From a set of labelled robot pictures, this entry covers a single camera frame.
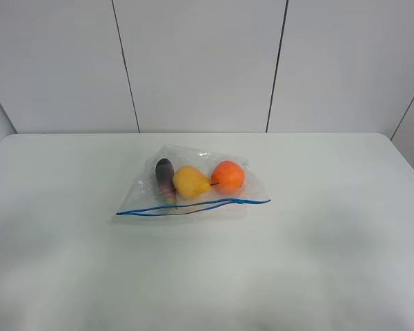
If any orange toy fruit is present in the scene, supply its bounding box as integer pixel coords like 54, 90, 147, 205
211, 160, 246, 195

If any yellow toy pear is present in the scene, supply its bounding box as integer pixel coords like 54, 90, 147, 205
173, 165, 211, 200

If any clear zip bag blue seal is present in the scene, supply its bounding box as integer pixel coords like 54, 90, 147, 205
117, 145, 270, 217

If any purple toy eggplant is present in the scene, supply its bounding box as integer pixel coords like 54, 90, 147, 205
155, 158, 177, 211

